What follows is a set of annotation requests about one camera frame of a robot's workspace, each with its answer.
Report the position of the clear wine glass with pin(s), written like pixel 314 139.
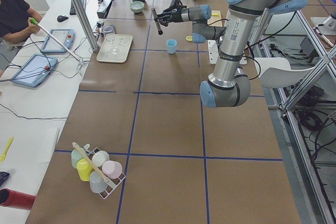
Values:
pixel 110 36

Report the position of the long metal pointer stick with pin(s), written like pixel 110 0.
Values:
pixel 34 21

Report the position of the near blue teach pendant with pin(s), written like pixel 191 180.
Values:
pixel 35 70

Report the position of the steel muddler black tip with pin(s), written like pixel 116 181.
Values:
pixel 158 25

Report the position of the green cup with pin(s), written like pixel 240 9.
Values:
pixel 75 158

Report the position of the red bottle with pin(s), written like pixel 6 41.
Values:
pixel 15 199

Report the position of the white cup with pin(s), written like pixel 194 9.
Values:
pixel 100 157

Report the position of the white chair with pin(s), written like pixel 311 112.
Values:
pixel 276 72

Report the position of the light blue cup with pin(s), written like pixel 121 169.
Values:
pixel 171 45

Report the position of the computer mouse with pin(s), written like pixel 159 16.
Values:
pixel 62 18

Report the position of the cream bear tray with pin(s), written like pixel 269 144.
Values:
pixel 122 42

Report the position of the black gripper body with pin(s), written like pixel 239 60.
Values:
pixel 176 16

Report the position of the pink cup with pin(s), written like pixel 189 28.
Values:
pixel 112 169

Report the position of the blue teach pendant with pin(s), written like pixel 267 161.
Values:
pixel 35 70
pixel 64 36

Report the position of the far blue teach pendant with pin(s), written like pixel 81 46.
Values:
pixel 64 36

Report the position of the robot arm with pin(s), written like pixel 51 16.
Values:
pixel 228 85

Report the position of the green bowl of ice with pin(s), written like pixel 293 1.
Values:
pixel 137 6

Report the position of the person's hand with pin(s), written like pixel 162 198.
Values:
pixel 32 28

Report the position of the yellow cup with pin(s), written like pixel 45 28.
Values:
pixel 84 170

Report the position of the grey blue cup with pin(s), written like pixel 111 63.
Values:
pixel 97 185

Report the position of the white cup rack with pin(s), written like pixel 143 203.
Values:
pixel 112 184

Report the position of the wooden cutting board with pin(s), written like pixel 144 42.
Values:
pixel 217 21

